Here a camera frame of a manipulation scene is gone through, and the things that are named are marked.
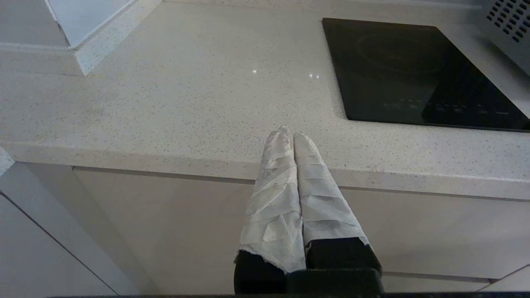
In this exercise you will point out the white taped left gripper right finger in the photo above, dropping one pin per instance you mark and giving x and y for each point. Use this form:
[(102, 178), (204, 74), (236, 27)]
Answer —
[(327, 211)]

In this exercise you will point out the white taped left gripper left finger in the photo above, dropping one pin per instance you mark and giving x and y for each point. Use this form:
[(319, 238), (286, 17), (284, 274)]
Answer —
[(273, 215)]

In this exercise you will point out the silver microwave oven housing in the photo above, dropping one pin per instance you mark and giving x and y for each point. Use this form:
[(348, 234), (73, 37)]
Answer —
[(511, 29)]

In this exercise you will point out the beige cabinet front panel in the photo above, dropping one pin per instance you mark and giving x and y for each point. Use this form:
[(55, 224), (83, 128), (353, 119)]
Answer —
[(174, 227), (447, 285)]

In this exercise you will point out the black glass induction cooktop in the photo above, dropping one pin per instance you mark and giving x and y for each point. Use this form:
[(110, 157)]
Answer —
[(414, 74)]

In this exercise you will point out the white cabinet filler panel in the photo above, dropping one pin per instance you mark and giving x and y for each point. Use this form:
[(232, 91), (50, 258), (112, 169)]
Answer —
[(83, 231)]

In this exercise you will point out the white cabinet door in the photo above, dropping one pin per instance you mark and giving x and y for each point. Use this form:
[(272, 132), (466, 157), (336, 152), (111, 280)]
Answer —
[(33, 256)]

